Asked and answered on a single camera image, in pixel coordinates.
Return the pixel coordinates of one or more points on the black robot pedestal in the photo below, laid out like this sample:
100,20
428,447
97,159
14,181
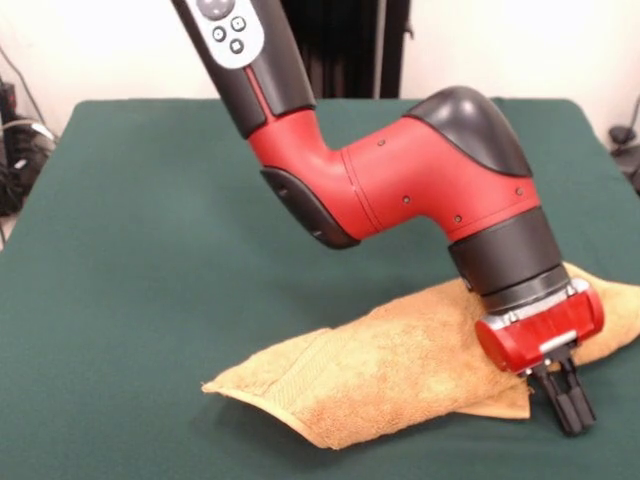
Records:
350,50

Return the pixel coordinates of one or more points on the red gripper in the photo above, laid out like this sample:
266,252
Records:
530,335

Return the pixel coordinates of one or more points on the small black power adapter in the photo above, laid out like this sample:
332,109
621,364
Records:
620,135

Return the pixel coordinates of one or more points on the black upright power strip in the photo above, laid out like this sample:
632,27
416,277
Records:
7,100

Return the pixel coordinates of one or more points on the dark green table cloth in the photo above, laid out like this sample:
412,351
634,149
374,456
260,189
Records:
125,250

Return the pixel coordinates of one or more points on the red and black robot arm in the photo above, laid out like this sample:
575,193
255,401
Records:
400,175

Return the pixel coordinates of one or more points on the tan terry towel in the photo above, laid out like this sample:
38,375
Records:
375,370

